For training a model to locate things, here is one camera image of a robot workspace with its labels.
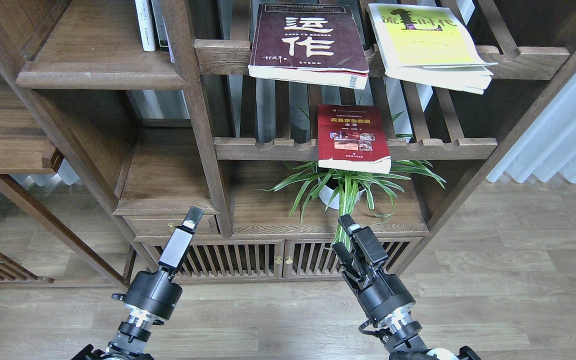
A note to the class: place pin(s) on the dark red book white characters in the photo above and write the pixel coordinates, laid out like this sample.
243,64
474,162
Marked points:
308,43

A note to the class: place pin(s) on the yellow green cover book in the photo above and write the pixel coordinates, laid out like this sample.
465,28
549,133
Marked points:
428,45

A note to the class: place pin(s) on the wooden side furniture left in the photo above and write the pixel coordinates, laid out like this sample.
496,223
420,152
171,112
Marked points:
24,149

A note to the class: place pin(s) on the green spider plant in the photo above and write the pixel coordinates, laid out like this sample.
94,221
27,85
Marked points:
352,184

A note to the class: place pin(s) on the brass cabinet door knobs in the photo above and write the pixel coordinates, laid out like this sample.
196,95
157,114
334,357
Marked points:
281,260

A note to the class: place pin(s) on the white plant pot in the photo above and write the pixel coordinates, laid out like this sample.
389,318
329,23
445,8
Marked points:
326,196

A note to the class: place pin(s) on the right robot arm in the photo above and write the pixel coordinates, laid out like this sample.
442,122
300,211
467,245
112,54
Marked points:
404,342

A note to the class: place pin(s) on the dark upright book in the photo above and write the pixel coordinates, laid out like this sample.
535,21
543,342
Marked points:
160,27

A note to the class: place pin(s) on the red cover book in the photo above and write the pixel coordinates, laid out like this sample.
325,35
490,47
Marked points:
352,138

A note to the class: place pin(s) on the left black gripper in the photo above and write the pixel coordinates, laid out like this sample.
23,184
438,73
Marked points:
155,292

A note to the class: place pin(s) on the white upright book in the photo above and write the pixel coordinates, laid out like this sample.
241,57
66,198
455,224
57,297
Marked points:
146,25

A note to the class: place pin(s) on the white curtain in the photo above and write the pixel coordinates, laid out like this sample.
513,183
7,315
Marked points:
547,150

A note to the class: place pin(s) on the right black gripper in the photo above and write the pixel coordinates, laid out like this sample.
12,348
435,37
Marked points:
384,298

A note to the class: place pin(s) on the dark wooden bookshelf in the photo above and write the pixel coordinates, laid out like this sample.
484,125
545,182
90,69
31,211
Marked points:
151,138

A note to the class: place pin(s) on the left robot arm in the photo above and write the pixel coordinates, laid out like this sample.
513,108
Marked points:
130,340

